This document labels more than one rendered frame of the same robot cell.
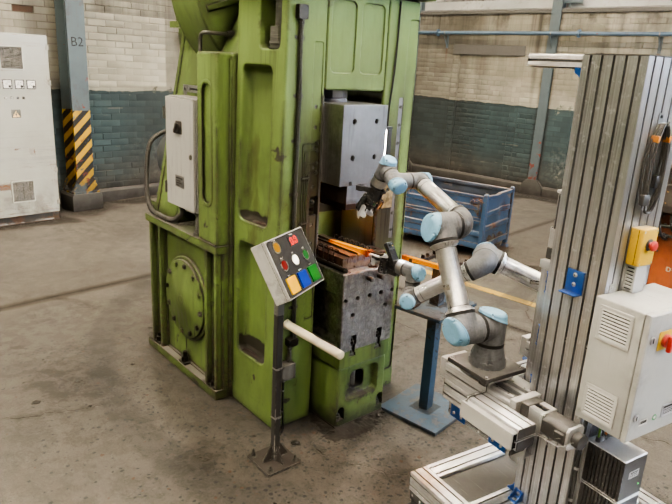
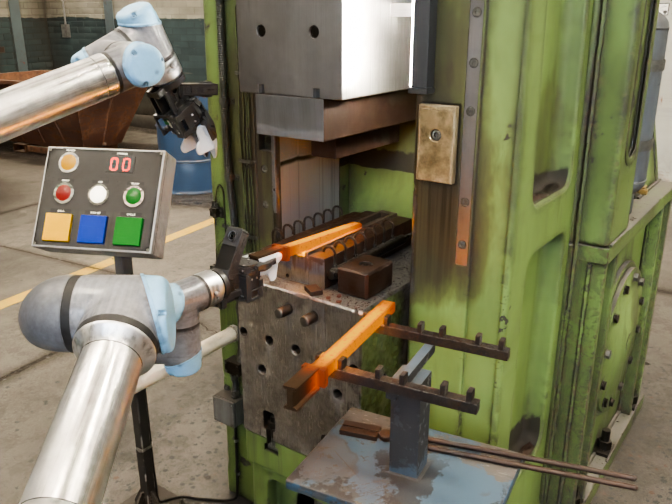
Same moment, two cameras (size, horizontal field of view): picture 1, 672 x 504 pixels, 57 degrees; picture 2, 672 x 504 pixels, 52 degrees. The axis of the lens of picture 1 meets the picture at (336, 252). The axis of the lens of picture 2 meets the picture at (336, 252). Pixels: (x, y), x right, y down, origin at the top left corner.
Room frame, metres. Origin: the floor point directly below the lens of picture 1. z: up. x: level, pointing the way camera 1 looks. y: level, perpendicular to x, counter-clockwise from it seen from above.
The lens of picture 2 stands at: (2.87, -1.69, 1.55)
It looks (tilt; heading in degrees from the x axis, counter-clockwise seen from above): 19 degrees down; 76
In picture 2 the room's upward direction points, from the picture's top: straight up
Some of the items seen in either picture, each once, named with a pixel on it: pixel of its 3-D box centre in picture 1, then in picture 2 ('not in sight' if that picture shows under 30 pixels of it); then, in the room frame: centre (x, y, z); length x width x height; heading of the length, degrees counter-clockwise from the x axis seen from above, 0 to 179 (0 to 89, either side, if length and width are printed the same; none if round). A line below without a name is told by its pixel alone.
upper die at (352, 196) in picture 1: (335, 186); (341, 107); (3.30, 0.02, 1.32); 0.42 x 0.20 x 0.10; 41
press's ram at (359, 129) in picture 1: (343, 140); (355, 3); (3.33, -0.01, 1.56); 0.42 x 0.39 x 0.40; 41
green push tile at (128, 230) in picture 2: (313, 272); (128, 231); (2.75, 0.10, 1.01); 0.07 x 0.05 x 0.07; 156
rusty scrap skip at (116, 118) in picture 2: not in sight; (61, 114); (1.69, 6.92, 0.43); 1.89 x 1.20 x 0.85; 137
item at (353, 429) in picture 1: (351, 421); not in sight; (3.11, -0.14, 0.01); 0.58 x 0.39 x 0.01; 131
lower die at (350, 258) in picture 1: (331, 250); (340, 242); (3.30, 0.02, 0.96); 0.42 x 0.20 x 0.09; 41
